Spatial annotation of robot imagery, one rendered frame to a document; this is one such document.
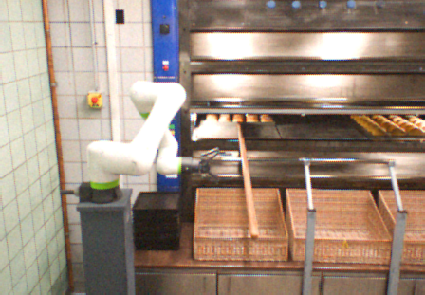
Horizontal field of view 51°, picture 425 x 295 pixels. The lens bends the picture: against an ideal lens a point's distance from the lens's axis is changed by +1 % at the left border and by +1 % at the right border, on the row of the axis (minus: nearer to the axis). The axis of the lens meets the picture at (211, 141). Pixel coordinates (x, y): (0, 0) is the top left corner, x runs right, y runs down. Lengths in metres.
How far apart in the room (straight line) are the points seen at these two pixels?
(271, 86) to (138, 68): 0.86
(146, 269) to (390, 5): 2.15
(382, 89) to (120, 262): 1.91
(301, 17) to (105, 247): 1.77
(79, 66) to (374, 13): 1.86
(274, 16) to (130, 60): 0.94
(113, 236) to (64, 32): 1.49
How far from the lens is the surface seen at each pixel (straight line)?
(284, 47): 2.83
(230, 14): 2.82
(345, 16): 2.91
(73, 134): 3.06
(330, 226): 3.09
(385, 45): 2.98
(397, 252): 2.69
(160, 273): 2.69
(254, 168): 2.96
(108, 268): 2.04
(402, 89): 3.04
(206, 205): 2.99
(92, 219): 1.94
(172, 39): 2.79
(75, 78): 2.98
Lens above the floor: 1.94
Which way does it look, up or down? 15 degrees down
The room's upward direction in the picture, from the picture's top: straight up
